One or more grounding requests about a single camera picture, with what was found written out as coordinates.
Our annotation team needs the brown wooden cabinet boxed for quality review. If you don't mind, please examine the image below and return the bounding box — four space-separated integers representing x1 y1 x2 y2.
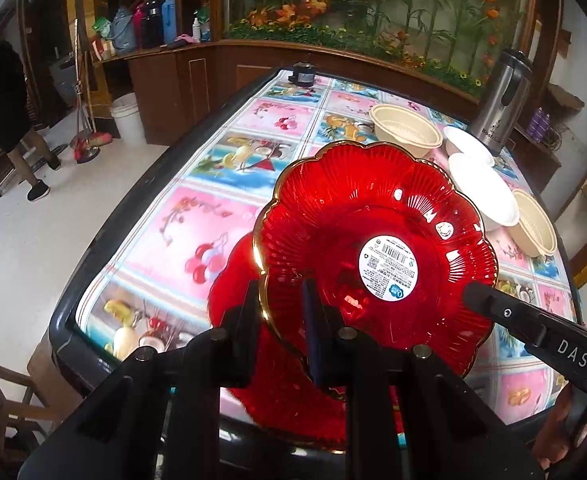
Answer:
94 37 479 142

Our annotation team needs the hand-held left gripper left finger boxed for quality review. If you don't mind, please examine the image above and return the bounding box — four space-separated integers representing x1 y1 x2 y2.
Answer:
18 280 263 480

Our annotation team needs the black round device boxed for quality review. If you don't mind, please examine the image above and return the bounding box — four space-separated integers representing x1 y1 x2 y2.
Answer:
292 61 317 86

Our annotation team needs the person's right hand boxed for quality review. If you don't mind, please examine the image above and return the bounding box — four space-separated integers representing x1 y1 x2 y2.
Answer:
532 384 587 470

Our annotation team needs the small white bowl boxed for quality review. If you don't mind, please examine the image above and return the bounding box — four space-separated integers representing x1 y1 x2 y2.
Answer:
442 125 495 167

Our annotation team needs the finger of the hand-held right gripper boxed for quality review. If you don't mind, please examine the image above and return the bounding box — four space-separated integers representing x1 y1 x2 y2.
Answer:
462 280 587 387

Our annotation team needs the fruit printed tablecloth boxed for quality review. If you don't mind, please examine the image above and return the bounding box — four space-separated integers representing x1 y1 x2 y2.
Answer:
76 71 580 442

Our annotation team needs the blue thermos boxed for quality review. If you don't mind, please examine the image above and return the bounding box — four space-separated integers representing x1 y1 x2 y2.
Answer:
162 0 177 46

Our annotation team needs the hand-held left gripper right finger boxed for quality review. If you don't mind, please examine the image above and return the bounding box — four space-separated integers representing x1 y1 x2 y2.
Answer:
301 277 547 480

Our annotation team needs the grey blue water jug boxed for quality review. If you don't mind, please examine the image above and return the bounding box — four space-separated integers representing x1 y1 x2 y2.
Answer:
111 6 137 56

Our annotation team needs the black thermos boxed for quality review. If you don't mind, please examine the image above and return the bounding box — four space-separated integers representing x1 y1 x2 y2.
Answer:
141 0 165 50

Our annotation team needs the red glass plate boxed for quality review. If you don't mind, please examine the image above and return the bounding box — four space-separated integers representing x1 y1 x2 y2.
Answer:
252 141 499 378
208 232 405 448

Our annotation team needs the large white bowl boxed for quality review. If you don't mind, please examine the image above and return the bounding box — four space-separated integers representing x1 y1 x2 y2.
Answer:
447 152 520 232

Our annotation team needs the red mop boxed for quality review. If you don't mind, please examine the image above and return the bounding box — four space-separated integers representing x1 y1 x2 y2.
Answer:
71 17 115 163

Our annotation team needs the black framed table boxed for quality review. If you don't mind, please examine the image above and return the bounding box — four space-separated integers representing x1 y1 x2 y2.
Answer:
48 66 587 480

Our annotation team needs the white plastic bucket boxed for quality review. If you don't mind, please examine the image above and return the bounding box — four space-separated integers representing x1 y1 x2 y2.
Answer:
110 92 147 147

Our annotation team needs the wooden side cabinet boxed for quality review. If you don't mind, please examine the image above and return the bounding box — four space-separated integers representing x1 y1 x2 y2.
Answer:
513 125 564 192

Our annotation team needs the pink thermos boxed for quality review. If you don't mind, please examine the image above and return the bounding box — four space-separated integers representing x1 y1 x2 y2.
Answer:
132 4 145 51

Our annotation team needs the beige ribbed bowl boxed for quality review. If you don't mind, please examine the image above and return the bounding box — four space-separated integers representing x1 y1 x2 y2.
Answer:
368 105 444 160
510 189 558 257

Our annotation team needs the stainless steel kettle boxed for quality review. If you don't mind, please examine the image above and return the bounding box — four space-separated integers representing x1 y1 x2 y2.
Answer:
468 49 533 157

